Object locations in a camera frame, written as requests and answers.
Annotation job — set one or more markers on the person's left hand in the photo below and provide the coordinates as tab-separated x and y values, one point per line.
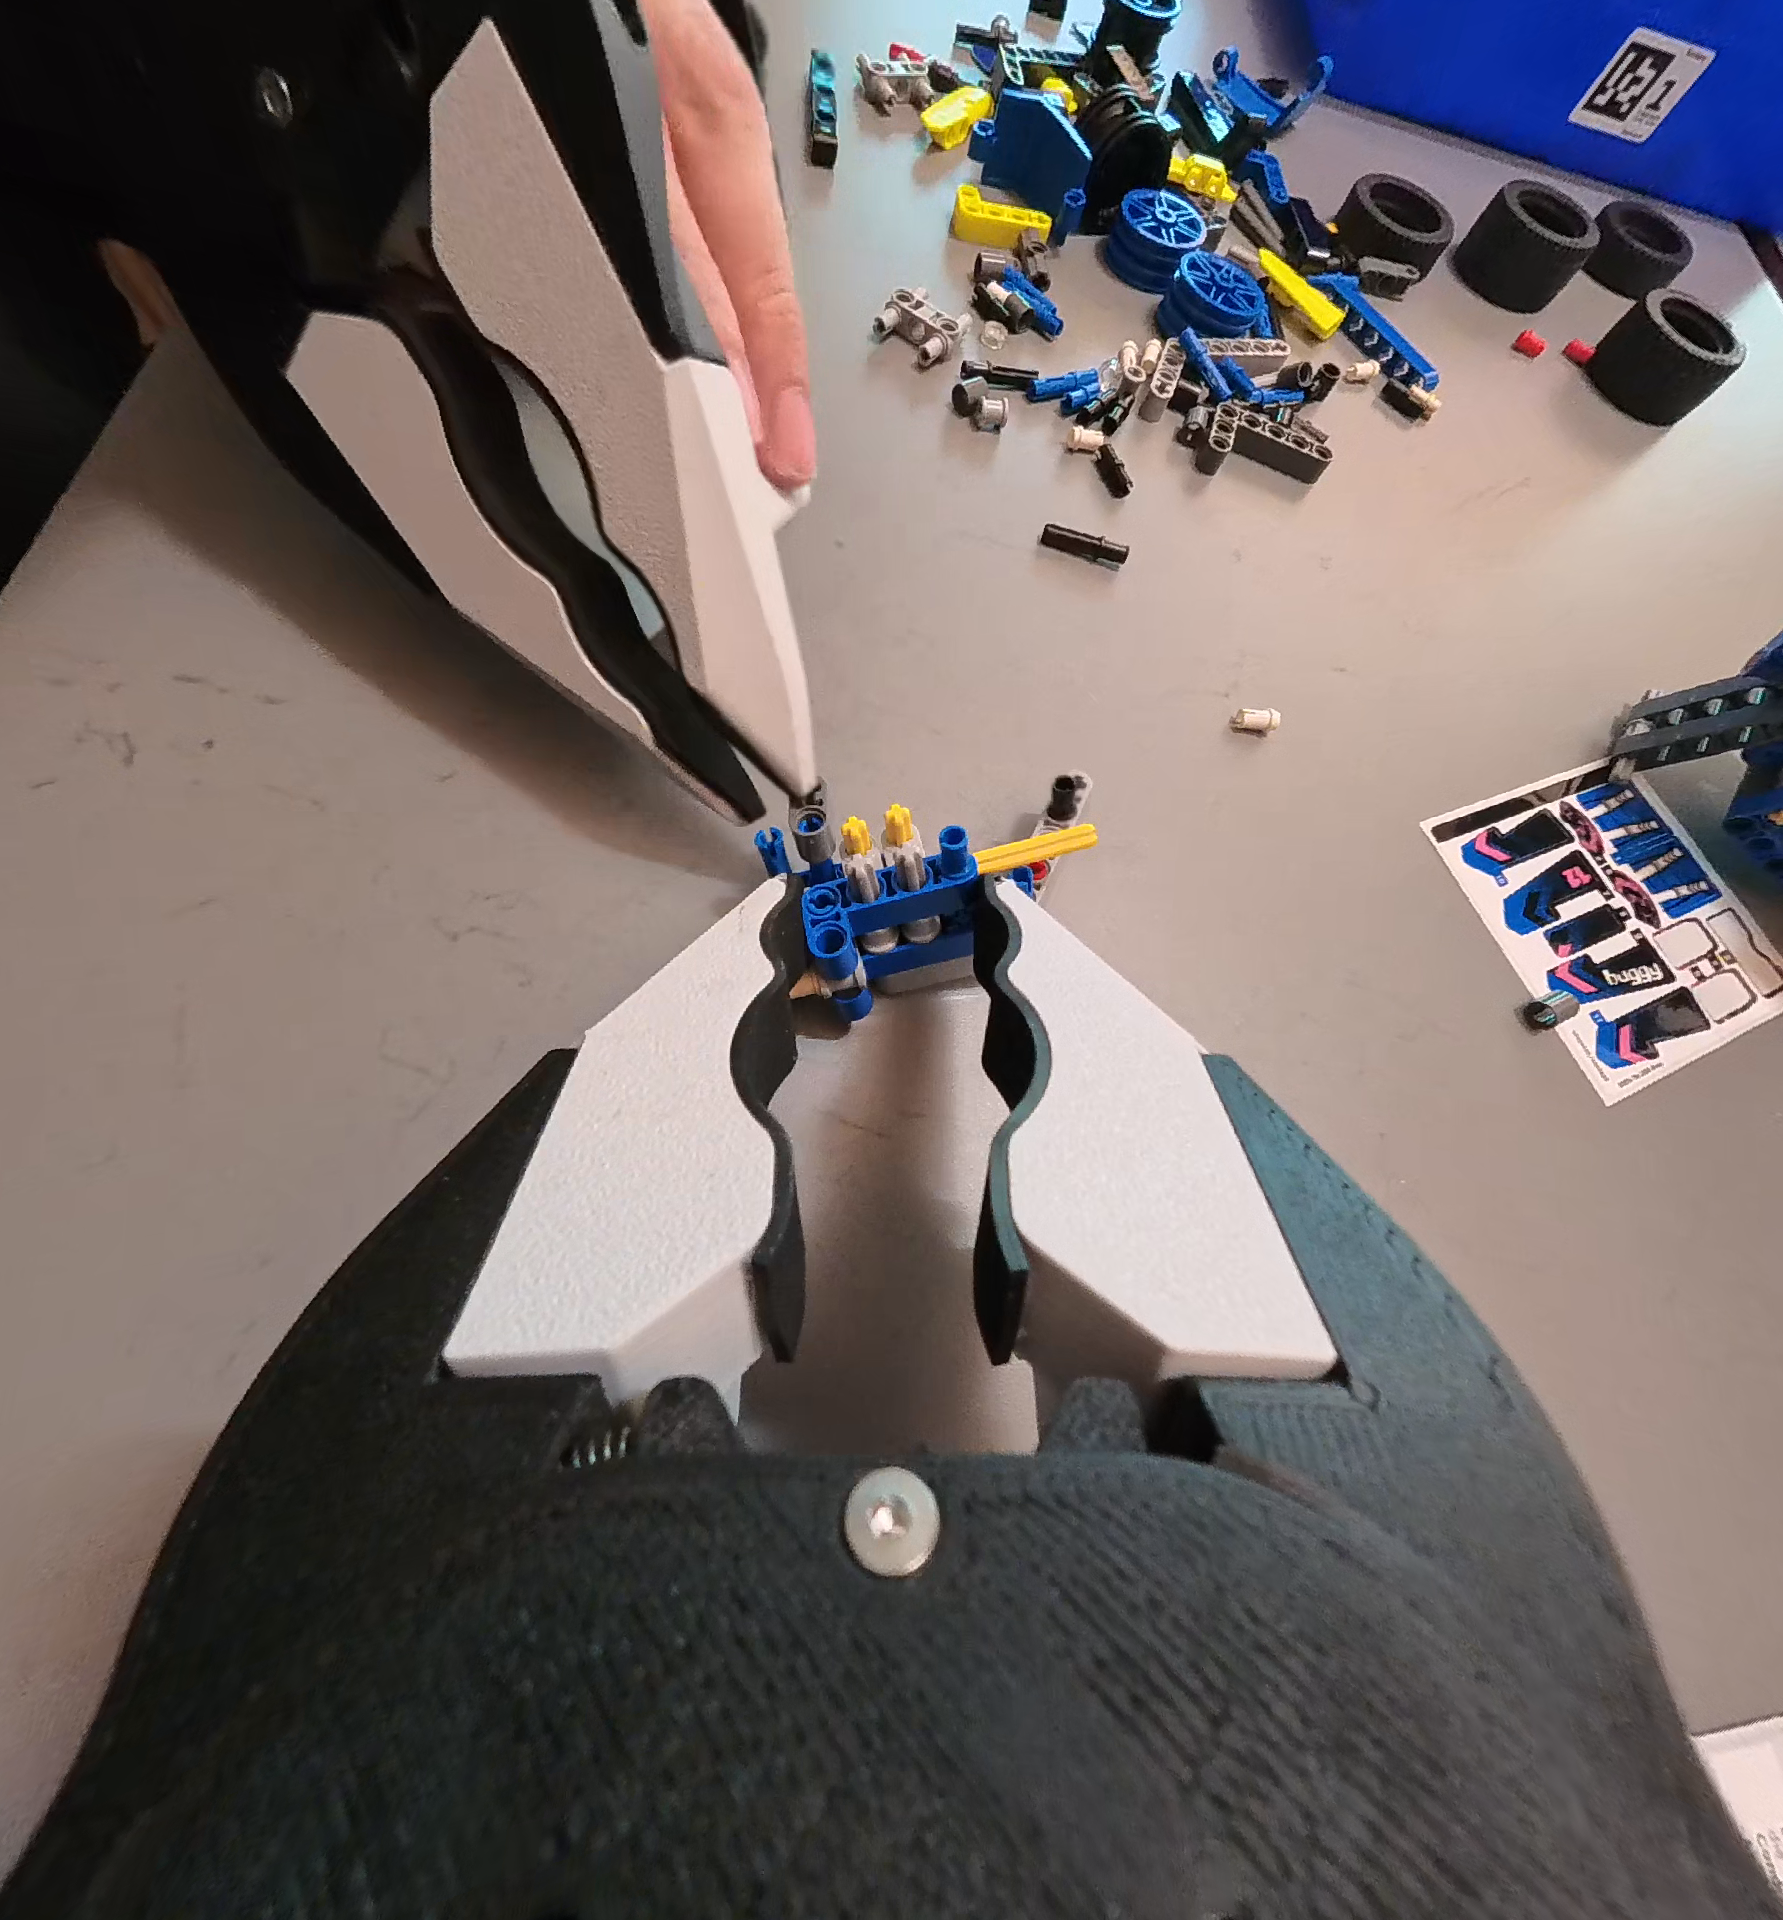
748	270

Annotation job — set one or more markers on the black rubber toy tire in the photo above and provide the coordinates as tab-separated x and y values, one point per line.
1394	225
1525	244
1641	248
1663	356

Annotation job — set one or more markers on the long black toy pin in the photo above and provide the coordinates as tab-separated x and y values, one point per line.
1084	545

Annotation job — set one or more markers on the person's black clothing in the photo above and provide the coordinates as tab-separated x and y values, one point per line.
6	450

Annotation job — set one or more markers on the blue plastic bin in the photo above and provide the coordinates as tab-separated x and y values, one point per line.
1475	75

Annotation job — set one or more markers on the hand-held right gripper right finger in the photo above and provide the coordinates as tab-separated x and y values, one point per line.
1146	1185

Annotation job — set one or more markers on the sticker sheet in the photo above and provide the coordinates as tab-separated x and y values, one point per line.
1565	930

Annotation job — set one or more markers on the blue toy brick engine assembly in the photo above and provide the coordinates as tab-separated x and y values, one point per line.
892	908

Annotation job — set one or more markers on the small tan toy pin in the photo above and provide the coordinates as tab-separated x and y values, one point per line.
1256	722

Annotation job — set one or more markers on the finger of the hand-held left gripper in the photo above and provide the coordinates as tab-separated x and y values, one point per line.
396	450
576	300

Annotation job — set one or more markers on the pile of loose toy bricks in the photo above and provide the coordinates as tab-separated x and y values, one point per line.
1154	219

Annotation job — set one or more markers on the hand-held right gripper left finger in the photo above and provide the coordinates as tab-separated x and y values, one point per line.
636	1185

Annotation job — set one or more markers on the small black toy bush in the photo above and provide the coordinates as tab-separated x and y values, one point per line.
1541	1015

